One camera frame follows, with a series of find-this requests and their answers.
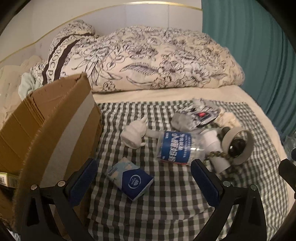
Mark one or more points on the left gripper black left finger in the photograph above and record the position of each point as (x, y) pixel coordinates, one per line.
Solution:
(38, 222)

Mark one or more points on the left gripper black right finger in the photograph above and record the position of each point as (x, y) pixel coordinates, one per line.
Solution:
(249, 222)

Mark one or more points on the white tape roll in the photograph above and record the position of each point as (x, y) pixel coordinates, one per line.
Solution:
(238, 143)

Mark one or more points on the blue tissue pack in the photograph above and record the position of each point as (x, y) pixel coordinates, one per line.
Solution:
(129, 178)

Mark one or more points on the white foam sleeve tube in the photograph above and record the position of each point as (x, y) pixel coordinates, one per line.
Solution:
(213, 144)

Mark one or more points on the clear bottle blue label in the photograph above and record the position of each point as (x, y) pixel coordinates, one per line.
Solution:
(181, 147)

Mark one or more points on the green barcode carton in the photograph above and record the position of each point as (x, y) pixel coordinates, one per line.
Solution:
(9, 180)

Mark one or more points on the brown cardboard box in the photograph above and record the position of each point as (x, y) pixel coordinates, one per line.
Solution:
(49, 136)

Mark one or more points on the cream crumpled cloth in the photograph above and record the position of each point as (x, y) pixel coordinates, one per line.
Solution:
(227, 119)

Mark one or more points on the green white checkered cloth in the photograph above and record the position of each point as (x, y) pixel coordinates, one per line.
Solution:
(173, 208)

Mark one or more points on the cream bed sheet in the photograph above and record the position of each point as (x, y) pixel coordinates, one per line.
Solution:
(230, 93)

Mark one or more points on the cream tufted headboard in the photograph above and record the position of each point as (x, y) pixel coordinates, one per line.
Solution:
(10, 81)

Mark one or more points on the pale green towel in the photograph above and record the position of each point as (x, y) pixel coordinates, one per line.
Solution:
(28, 85)

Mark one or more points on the teal curtain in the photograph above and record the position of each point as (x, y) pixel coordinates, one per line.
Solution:
(264, 52)

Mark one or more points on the floral black white duvet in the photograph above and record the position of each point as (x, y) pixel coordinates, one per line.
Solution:
(137, 58)

